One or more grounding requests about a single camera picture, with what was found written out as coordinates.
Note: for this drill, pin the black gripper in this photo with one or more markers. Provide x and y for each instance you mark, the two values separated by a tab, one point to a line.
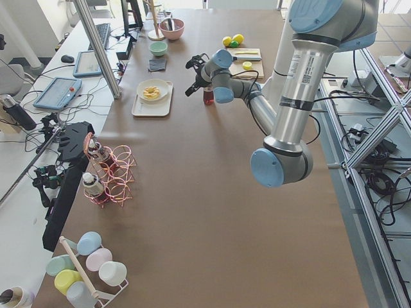
201	79

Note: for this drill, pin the tea bottle picked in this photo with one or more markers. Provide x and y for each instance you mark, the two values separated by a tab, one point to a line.
208	95

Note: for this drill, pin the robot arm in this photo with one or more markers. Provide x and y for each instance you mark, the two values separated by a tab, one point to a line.
312	33

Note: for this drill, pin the beige serving tray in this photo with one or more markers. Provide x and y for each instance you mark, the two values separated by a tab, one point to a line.
157	107

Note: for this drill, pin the tea bottle rear left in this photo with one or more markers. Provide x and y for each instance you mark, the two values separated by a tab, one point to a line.
98	152

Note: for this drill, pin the tea bottle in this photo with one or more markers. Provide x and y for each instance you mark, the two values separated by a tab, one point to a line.
93	187
98	152

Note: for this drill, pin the tea bottle front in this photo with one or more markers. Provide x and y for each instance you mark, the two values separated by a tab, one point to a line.
93	187

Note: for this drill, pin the braided donut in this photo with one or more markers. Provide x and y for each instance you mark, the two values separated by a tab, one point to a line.
151	93

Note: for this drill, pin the white plate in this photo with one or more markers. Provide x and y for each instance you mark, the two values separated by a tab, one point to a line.
161	84

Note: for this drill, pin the dark grey cloth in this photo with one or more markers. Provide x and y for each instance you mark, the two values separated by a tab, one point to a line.
157	64

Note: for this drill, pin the green bowl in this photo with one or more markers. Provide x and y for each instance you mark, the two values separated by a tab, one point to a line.
158	48

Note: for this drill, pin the steel muddler tool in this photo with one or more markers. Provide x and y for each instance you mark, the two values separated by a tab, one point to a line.
249	58

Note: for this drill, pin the half lemon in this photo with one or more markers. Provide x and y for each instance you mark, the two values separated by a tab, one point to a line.
247	65

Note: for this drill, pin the yellow lemon lower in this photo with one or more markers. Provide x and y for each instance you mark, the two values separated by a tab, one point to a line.
226	41

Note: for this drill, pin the yellow lemon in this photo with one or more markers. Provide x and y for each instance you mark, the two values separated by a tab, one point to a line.
226	41
239	38

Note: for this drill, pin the yellow plastic knife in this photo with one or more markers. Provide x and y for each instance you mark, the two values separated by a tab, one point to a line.
246	52

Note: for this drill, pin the green lime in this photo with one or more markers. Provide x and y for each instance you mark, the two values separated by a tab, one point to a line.
234	44

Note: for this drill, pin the wooden mug tree stand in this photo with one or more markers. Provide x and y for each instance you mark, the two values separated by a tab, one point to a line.
154	35

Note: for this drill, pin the pink bowl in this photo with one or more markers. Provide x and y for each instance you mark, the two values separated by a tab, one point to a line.
176	33

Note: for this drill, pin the yellow lemon upper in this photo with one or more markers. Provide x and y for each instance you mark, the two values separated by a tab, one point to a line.
239	38

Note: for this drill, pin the teach pendant far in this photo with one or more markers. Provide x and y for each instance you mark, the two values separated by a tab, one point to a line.
86	65

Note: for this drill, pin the teach pendant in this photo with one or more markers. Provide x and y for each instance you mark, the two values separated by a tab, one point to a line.
86	65
58	93

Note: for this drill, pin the black keyboard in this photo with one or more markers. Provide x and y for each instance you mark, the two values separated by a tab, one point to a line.
103	33

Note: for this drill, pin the computer mouse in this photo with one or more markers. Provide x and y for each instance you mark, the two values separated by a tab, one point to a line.
67	59

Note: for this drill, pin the teach pendant near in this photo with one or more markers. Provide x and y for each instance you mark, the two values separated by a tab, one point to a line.
58	93

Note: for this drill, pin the black water bottle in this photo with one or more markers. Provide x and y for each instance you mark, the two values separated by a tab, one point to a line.
11	107

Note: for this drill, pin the pink cup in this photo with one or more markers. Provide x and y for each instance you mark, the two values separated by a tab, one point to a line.
96	259

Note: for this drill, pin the white cup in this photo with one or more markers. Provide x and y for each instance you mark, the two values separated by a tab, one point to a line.
112	273

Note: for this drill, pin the green cup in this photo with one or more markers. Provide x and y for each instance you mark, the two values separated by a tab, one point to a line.
59	263

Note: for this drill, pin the yellow cup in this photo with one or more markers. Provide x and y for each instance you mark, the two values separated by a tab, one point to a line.
65	278

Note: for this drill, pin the grey blue cup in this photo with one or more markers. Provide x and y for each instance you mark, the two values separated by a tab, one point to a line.
79	296

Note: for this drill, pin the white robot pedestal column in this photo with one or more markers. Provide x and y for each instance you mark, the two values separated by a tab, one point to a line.
275	83

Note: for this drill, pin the copper wire bottle rack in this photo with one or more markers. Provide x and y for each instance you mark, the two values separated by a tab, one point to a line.
116	176

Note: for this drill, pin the aluminium frame post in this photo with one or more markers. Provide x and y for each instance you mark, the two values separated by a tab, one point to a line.
88	24

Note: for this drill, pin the white wire cup rack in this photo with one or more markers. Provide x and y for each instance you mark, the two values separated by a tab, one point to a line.
104	293

